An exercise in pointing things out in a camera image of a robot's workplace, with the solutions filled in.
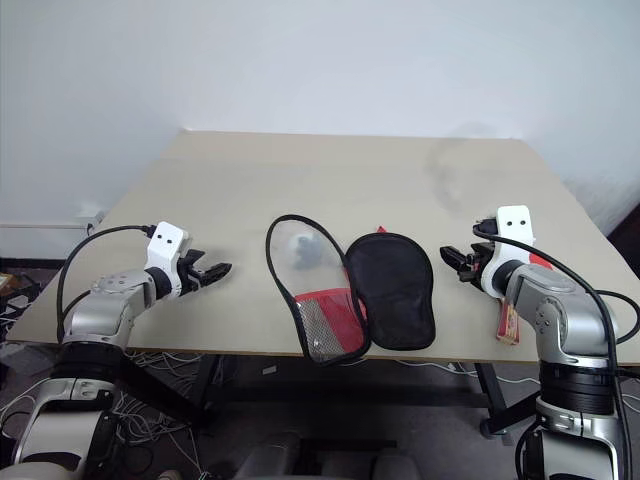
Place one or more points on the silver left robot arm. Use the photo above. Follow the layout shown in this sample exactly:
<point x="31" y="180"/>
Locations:
<point x="100" y="305"/>

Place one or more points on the white wall conduit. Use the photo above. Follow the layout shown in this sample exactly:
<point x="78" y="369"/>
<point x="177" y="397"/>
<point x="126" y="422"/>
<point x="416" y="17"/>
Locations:
<point x="40" y="224"/>

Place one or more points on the red table tennis paddle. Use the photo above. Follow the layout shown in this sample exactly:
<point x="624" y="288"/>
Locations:
<point x="507" y="325"/>

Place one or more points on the small white sticker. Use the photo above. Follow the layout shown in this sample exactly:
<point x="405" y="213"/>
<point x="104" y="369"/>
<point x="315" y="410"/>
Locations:
<point x="270" y="370"/>

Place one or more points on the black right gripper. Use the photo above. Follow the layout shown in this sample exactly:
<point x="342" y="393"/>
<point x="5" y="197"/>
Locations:
<point x="475" y="267"/>

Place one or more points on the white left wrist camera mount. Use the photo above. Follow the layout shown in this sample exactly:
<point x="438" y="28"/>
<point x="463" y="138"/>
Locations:
<point x="167" y="245"/>

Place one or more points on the white wall outlet box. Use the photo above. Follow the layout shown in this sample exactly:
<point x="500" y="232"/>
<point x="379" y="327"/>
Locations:
<point x="91" y="214"/>

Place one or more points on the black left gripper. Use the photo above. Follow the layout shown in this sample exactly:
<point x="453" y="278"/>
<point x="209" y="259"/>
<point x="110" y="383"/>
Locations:
<point x="189" y="277"/>

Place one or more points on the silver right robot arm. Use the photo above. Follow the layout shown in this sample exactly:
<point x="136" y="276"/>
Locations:
<point x="560" y="305"/>

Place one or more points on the black red paddle case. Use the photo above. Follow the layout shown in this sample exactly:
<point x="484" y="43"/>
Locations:
<point x="395" y="295"/>

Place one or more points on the black table leg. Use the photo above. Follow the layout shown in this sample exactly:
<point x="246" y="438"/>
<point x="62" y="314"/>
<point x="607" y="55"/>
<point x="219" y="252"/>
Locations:
<point x="495" y="400"/>
<point x="165" y="390"/>

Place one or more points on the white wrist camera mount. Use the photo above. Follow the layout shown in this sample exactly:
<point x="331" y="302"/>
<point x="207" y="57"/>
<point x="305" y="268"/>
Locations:
<point x="167" y="245"/>
<point x="515" y="225"/>

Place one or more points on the dark grey rounded shape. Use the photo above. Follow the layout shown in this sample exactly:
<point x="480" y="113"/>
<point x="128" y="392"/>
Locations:
<point x="370" y="467"/>
<point x="270" y="457"/>

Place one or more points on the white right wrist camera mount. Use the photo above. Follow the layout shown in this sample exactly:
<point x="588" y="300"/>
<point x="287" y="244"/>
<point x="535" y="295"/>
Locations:
<point x="515" y="225"/>

